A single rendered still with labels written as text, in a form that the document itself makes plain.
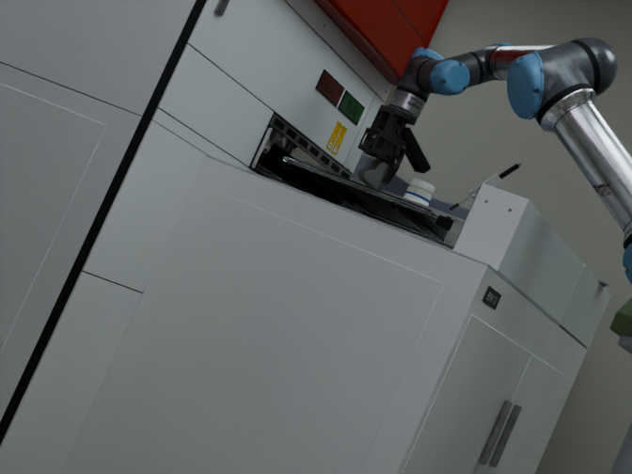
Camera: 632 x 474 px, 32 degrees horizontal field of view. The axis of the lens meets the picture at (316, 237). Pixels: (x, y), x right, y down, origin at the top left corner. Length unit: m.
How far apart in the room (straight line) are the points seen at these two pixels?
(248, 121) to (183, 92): 0.24
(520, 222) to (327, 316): 0.38
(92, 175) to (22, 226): 0.17
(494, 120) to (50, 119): 3.53
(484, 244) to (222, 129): 0.59
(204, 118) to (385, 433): 0.70
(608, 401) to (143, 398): 3.01
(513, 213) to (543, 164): 3.26
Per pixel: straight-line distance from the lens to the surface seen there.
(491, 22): 5.66
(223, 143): 2.21
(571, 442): 4.84
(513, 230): 1.96
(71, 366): 2.09
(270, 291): 2.02
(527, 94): 2.05
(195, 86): 2.08
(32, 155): 2.14
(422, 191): 2.90
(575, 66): 2.08
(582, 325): 2.66
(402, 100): 2.48
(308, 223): 2.02
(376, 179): 2.48
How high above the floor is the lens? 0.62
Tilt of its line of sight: 4 degrees up
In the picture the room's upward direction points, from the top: 24 degrees clockwise
